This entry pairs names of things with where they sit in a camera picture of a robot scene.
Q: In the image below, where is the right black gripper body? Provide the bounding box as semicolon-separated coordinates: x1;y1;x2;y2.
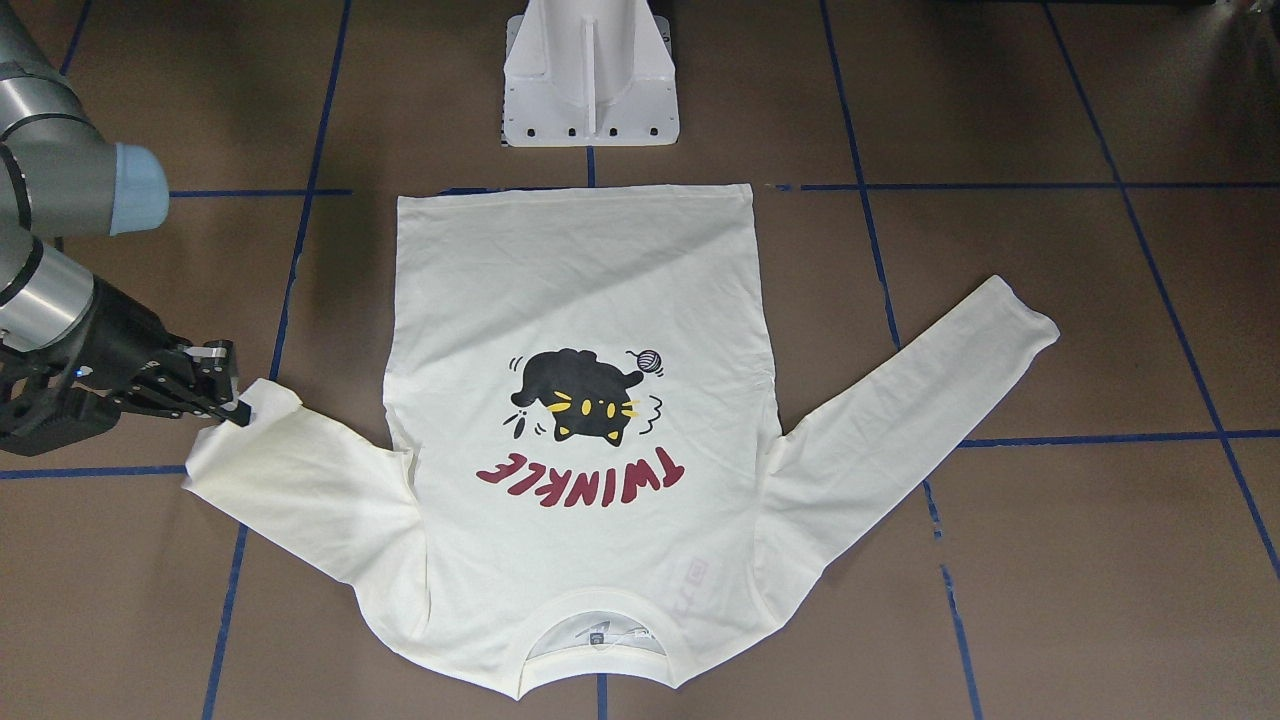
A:
1;281;216;457

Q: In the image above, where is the cream long sleeve cat shirt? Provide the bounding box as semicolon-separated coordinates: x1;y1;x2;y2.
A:
184;184;1059;700

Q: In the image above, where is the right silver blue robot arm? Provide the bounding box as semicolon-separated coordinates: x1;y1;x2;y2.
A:
1;3;252;457

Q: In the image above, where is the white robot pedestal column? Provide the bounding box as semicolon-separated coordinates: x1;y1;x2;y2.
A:
500;1;681;149

